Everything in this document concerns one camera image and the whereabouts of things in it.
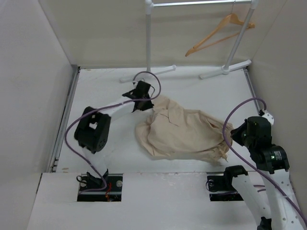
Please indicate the white clothes rack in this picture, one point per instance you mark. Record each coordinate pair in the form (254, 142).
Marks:
(231, 18)

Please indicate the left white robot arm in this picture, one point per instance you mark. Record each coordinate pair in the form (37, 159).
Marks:
(93, 127)

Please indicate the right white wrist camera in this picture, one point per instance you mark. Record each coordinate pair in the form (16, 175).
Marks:
(267, 115)

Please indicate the beige trousers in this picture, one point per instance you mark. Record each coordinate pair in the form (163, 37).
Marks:
(173, 132)

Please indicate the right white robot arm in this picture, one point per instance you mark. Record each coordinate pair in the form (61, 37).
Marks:
(273, 166)

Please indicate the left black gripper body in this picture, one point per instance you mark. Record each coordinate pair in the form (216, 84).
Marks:
(146, 97)

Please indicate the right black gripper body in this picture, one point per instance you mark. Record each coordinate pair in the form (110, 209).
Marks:
(248, 139)

